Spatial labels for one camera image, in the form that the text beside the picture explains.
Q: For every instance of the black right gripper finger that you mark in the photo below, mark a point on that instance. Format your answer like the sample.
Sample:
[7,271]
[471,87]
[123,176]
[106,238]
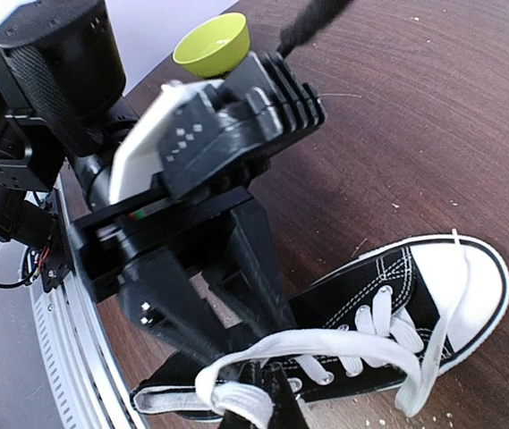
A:
[272,379]

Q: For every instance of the white shoelace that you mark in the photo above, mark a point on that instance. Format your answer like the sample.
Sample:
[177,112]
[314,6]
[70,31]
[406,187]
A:
[390,310]

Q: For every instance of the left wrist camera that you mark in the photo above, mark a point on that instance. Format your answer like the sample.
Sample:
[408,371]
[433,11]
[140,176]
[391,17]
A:
[201,133]

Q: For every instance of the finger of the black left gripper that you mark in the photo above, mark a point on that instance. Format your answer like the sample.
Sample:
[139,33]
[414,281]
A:
[158,296]
[251,283]

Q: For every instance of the green plastic bowl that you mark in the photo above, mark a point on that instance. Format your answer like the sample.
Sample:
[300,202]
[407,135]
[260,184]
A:
[215,47]

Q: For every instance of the black white canvas sneaker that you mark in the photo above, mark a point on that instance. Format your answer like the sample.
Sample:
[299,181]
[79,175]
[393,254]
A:
[172,387]

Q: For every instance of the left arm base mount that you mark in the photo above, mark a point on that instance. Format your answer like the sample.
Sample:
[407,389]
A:
[44,254]

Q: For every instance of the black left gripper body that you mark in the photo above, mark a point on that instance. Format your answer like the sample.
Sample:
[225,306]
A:
[192,229]

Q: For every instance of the aluminium front rail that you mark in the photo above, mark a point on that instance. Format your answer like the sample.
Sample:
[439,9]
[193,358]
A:
[84,377]

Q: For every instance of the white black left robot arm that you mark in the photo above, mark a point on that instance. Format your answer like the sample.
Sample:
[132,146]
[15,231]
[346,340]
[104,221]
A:
[62,118]

